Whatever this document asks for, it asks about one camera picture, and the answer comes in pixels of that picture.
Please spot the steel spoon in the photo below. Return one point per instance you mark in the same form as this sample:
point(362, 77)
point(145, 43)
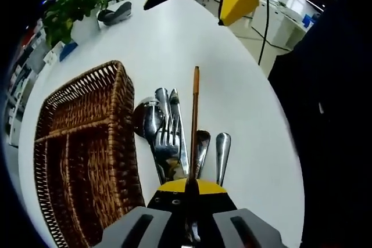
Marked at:
point(223, 155)
point(145, 120)

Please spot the person's dark shirt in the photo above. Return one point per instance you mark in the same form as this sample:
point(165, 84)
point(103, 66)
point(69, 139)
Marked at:
point(334, 114)

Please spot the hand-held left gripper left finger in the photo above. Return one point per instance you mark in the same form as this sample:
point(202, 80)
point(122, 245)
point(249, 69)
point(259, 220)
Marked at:
point(136, 230)

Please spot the green potted plant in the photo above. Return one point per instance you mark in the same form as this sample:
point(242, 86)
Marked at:
point(81, 1)

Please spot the brown wicker utensil storage tray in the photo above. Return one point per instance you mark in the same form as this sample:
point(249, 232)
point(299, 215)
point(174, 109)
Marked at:
point(87, 158)

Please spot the grey curved object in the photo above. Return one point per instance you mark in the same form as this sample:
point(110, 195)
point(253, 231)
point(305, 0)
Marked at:
point(116, 14)

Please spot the brown wooden chopstick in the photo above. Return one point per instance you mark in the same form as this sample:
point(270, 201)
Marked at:
point(195, 114)

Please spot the blue flat box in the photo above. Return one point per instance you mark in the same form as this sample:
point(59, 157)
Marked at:
point(68, 52)

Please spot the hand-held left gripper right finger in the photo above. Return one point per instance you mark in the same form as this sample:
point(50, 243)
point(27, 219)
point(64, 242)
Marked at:
point(250, 230)

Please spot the small white box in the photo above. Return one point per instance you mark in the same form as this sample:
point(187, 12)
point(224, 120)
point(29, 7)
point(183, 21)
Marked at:
point(50, 57)

